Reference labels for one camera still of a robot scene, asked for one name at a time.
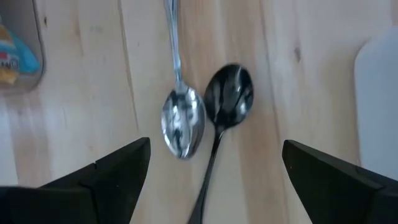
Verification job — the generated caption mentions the blue ramen noodle packet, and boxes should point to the blue ramen noodle packet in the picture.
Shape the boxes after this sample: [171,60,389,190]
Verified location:
[0,15,41,85]

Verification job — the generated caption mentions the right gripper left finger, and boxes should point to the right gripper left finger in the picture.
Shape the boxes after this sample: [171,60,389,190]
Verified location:
[0,136,152,224]

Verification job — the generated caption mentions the white plastic bin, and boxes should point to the white plastic bin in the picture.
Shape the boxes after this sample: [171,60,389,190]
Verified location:
[353,26,398,182]

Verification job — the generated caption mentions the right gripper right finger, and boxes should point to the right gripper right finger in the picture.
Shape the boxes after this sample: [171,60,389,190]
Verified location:
[282,139,398,224]

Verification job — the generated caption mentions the black metal spoon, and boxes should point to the black metal spoon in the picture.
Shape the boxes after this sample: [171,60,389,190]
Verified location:
[186,63,254,224]

